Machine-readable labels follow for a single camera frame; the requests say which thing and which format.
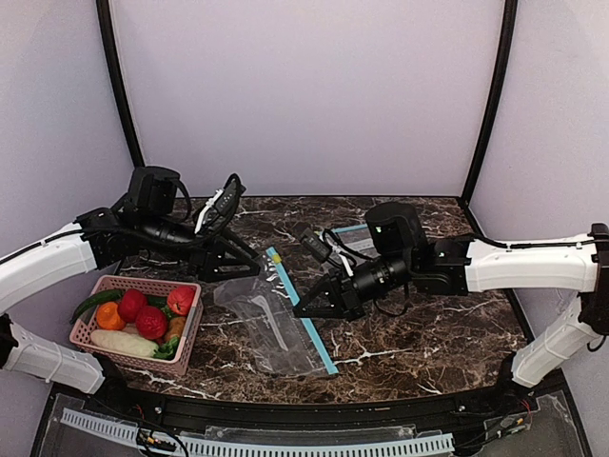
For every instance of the pink perforated plastic basket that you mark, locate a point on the pink perforated plastic basket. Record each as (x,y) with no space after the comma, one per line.
(156,292)

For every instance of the red toy tomato right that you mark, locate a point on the red toy tomato right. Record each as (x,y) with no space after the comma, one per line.
(181,300)

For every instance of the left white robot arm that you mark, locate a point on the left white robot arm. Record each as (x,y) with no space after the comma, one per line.
(140,220)

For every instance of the red toy fruit left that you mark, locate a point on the red toy fruit left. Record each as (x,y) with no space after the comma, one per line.
(130,304)

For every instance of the brown toy potato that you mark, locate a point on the brown toy potato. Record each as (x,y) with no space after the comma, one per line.
(175,328)

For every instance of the green toy leafy vegetable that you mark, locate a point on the green toy leafy vegetable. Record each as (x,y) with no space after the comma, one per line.
(167,351)

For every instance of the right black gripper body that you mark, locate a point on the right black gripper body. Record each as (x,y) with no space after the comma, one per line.
(345,295)

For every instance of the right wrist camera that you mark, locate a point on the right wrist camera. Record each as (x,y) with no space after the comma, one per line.
(324,252)

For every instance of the black frame post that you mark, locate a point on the black frame post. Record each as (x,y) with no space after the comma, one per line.
(109,44)
(508,25)

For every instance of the white toy radish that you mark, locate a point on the white toy radish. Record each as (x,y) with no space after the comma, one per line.
(122,342)

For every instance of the orange toy fruit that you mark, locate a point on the orange toy fruit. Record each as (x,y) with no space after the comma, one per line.
(108,318)

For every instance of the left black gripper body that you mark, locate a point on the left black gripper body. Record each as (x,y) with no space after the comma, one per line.
(205,250)

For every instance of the white slotted cable duct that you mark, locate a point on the white slotted cable duct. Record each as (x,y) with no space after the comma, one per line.
(231,441)

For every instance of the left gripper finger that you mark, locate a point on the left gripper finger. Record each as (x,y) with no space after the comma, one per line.
(221,270)
(233,251)

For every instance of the red toy fruit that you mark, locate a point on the red toy fruit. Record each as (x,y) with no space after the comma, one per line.
(151,323)
(130,304)

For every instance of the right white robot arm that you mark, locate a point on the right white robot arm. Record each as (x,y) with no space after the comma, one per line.
(472,263)

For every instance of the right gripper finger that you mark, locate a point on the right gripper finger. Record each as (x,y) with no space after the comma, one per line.
(322,295)
(327,311)

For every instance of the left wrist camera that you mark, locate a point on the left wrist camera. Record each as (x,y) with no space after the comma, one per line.
(220,208)

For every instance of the clear zip bag blue zipper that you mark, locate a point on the clear zip bag blue zipper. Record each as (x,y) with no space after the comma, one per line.
(281,343)

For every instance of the right black frame post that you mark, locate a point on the right black frame post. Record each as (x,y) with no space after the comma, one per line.
(508,25)

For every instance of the green toy chili pepper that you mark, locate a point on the green toy chili pepper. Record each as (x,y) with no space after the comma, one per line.
(96,299)

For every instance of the red toy fruit front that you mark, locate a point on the red toy fruit front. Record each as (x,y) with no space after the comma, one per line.
(151,323)

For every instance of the left black frame post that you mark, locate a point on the left black frame post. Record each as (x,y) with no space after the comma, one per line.
(109,44)

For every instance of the black front rail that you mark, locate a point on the black front rail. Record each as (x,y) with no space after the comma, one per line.
(236,396)

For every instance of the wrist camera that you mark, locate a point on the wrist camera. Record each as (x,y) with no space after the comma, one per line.
(324,252)
(220,208)

